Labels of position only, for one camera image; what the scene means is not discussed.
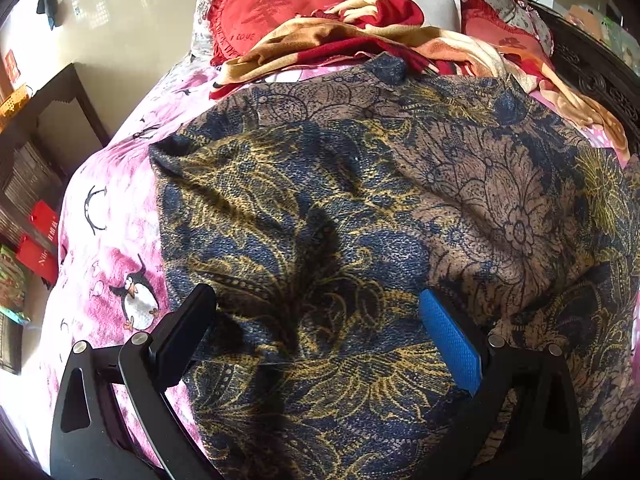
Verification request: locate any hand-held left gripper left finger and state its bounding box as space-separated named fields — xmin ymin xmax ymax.
xmin=50 ymin=283 xmax=223 ymax=480

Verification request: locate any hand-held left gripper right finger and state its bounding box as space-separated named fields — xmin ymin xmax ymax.
xmin=419 ymin=287 xmax=584 ymax=480

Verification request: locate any blue gold floral garment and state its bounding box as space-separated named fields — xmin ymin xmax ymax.
xmin=149 ymin=52 xmax=640 ymax=480

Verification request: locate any pink penguin blanket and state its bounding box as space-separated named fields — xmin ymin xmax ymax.
xmin=30 ymin=57 xmax=640 ymax=476

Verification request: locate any red gift box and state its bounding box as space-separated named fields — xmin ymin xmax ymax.
xmin=29 ymin=200 xmax=62 ymax=247
xmin=15 ymin=234 xmax=60 ymax=287

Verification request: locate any green printed box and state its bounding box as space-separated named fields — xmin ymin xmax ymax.
xmin=0 ymin=244 xmax=32 ymax=325

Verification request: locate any woven basket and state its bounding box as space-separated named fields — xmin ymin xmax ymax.
xmin=0 ymin=140 xmax=63 ymax=213

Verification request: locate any dark wooden side table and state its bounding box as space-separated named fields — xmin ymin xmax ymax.
xmin=0 ymin=62 xmax=111 ymax=201

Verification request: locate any yellow box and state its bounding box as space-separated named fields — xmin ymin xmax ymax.
xmin=0 ymin=84 xmax=29 ymax=122

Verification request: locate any dark carved wooden headboard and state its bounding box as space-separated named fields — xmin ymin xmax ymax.
xmin=530 ymin=2 xmax=640 ymax=128

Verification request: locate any red orange fleece blanket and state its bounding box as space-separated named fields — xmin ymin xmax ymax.
xmin=209 ymin=0 xmax=628 ymax=161

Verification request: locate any red heart ruffled pillow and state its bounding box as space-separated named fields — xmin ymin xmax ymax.
xmin=460 ymin=0 xmax=556 ymax=61
xmin=206 ymin=0 xmax=376 ymax=67

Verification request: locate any white pillow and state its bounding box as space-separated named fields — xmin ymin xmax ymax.
xmin=370 ymin=0 xmax=463 ymax=33

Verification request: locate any green patterned bag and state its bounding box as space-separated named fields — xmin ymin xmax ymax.
xmin=600 ymin=15 xmax=640 ymax=68

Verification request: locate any dark hanging cloth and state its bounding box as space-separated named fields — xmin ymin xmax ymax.
xmin=37 ymin=0 xmax=64 ymax=29

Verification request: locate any orange cloth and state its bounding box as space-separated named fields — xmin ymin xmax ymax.
xmin=566 ymin=4 xmax=607 ymax=37

